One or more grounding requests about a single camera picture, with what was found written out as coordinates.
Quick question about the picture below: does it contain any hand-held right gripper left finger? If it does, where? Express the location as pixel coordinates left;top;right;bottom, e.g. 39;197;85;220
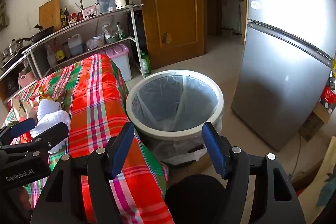
30;122;135;224

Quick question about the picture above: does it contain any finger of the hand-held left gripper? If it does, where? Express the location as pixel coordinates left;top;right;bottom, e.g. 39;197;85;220
0;122;69;155
0;118;36;145

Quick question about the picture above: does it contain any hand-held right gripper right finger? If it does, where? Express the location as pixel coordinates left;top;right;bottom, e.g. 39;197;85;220
202;122;306;224

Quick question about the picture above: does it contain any white round trash bin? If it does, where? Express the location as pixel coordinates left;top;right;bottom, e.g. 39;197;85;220
126;70;225;168

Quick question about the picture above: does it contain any person's left hand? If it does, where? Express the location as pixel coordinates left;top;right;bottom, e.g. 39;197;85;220
19;186;35;211

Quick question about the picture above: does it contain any plaid tablecloth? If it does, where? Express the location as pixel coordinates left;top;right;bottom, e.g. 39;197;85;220
1;53;174;224

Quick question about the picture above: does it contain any pink plastic basket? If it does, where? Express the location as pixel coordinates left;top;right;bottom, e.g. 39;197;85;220
18;70;35;88

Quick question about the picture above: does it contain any dark cloth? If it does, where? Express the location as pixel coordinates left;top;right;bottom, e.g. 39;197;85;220
164;174;229;224

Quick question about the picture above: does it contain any low white shelf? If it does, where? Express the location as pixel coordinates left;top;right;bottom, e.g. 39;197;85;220
0;53;37;104

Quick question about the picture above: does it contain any black induction cooker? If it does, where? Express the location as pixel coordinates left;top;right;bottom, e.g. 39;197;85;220
1;52;27;68

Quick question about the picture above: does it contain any white plastic bottle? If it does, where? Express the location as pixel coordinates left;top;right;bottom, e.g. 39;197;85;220
46;44;57;67

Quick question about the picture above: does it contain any steel pot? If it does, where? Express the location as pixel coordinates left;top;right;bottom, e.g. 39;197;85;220
0;39;25;62

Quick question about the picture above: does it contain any yellow label sauce bottle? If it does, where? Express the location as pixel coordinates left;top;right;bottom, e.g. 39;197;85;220
54;42;66;62

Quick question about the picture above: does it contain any pink lidded storage box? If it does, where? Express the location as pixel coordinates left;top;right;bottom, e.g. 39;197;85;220
101;44;132;82

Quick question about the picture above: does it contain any green plastic bottle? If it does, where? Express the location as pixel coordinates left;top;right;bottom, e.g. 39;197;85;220
140;51;152;75

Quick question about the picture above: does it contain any dark liquid jug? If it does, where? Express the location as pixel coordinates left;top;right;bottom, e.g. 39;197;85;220
68;34;84;56

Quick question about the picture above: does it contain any black frying pan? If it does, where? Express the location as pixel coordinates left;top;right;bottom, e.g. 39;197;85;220
17;25;55;43

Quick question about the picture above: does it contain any silver refrigerator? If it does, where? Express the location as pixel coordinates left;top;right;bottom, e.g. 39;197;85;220
230;0;336;152

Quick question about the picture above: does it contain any cardboard box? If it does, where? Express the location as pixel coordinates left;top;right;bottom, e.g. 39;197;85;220
299;101;334;142

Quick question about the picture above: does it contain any white metal shelf rack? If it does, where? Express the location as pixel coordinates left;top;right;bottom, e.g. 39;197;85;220
22;4;151;78

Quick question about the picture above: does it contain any green hanging cloth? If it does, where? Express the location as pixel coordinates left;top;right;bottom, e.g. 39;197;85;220
0;0;8;31

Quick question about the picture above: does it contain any wooden cutting board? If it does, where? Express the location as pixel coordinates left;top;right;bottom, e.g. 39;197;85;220
39;0;61;30

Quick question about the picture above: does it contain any printed plastic bag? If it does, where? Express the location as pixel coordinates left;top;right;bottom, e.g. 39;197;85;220
104;22;120;43

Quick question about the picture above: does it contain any printed cloth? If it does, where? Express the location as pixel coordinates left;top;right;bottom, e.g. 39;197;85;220
306;136;336;224

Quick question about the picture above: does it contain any pink utensil box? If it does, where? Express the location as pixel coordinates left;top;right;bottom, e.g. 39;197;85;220
81;5;97;18

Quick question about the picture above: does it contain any red plastic bag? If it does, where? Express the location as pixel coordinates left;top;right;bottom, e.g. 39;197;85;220
321;85;336;105

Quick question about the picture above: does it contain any clear plastic container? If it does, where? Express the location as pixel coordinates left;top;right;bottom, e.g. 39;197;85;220
95;0;117;14

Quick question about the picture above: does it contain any wooden door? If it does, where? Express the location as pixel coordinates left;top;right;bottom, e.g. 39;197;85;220
136;0;206;69

